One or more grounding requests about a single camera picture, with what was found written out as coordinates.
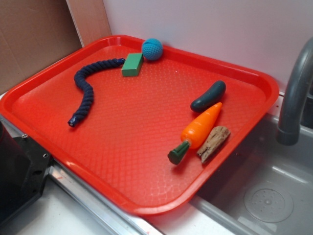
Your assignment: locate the brown wood piece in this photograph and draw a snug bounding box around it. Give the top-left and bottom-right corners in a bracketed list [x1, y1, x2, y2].
[197, 126, 231, 164]

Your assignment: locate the red plastic tray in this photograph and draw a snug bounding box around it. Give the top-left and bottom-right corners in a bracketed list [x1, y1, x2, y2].
[0, 35, 279, 216]

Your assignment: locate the grey toy sink basin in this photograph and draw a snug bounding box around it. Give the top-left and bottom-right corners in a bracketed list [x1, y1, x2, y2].
[149, 92, 313, 235]

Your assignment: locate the dark blue rope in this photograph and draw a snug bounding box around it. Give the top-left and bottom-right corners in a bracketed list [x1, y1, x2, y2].
[67, 57, 126, 128]

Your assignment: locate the green wooden block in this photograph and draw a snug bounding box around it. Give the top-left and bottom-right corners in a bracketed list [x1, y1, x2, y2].
[121, 53, 144, 77]

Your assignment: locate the brown cardboard panel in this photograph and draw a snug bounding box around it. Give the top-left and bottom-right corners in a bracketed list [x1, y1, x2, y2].
[0, 0, 111, 94]

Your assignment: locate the blue crocheted ball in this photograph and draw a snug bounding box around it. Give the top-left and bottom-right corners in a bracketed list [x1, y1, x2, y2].
[142, 38, 163, 61]

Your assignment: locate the orange toy carrot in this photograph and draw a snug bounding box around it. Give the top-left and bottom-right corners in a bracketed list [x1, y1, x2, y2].
[168, 102, 223, 165]

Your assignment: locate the dark green toy cucumber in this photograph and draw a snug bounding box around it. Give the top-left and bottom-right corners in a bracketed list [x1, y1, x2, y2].
[190, 80, 226, 113]

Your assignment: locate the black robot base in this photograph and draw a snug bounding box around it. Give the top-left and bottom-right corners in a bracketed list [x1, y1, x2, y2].
[0, 124, 52, 226]

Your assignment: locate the grey toy faucet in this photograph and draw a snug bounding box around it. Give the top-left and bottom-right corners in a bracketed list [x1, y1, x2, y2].
[276, 39, 313, 145]

